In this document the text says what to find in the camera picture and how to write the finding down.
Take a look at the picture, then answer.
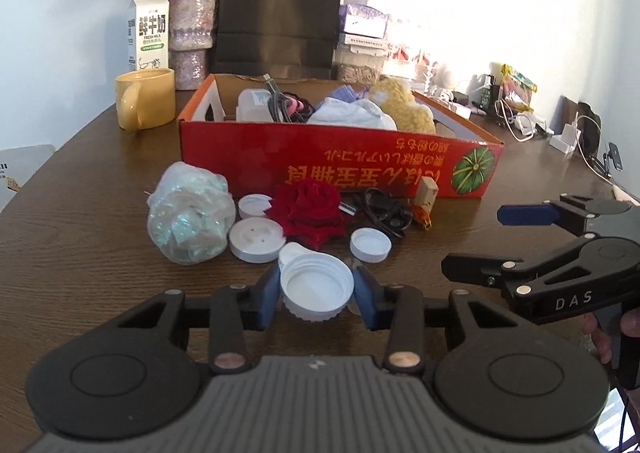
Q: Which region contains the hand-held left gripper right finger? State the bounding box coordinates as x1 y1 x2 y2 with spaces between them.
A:
352 265 521 375

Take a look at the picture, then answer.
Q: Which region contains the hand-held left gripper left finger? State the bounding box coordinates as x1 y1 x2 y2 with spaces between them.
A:
117 264 282 375

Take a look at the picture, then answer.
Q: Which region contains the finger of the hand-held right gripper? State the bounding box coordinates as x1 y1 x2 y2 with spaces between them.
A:
441 234 637 289
496 194 637 237

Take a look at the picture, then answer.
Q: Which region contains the large white threaded lid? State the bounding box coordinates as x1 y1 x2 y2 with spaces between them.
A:
277 241 356 322

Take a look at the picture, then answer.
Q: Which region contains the black cable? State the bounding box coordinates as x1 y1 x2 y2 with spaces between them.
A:
340 187 416 240

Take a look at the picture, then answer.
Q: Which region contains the red cardboard box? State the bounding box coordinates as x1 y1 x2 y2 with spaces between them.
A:
177 73 505 200

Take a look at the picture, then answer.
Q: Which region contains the yellow white plush toy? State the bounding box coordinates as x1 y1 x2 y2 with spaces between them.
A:
327 77 437 135

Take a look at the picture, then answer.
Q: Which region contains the person's right hand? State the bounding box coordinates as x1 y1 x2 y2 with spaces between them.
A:
581 307 640 365

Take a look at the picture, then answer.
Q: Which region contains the white plastic lid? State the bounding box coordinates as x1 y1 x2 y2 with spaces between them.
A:
349 228 393 263

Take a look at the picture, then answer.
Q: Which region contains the white round puck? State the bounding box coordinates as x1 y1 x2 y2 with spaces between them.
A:
228 217 286 264

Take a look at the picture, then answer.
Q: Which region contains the white power adapter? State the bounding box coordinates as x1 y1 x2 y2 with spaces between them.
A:
549 122 582 155

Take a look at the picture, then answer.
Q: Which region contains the small white notched lid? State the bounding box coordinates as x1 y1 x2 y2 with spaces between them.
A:
237 193 274 220

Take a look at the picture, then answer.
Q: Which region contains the red artificial rose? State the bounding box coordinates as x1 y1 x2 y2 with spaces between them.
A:
270 180 350 249

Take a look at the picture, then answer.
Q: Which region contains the crumpled clear plastic bag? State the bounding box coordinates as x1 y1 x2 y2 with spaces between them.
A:
146 162 237 266

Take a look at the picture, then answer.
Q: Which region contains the green spray bottle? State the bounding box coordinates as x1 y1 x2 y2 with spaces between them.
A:
472 74 502 109

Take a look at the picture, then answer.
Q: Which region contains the yellow green snack packet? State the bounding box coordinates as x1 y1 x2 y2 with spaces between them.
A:
500 64 539 112

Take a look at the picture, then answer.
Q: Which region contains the white plastic bag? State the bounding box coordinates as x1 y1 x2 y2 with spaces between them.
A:
306 97 399 132

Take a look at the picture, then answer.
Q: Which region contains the group of water bottles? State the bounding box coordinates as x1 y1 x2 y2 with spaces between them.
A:
387 18 442 80

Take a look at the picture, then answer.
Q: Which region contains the white plastic container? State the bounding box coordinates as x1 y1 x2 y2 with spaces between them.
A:
235 87 275 123

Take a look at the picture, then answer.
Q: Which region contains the clear sunflower seed container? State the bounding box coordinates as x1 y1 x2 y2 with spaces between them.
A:
333 47 386 85

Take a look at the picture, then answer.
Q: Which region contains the yellow mug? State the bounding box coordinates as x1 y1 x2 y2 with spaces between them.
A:
115 68 177 132

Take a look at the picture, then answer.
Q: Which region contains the flat white box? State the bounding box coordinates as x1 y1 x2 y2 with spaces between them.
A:
339 34 389 52

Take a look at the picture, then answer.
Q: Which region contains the white printed board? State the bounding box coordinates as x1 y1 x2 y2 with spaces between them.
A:
0 144 56 212

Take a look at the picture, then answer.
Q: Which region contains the textured grey vase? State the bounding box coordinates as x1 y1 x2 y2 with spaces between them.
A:
165 0 222 91

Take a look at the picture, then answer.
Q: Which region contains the black paper bag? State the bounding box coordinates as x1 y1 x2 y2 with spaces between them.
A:
209 0 347 81

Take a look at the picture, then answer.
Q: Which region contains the white green milk carton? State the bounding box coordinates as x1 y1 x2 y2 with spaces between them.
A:
125 0 171 75

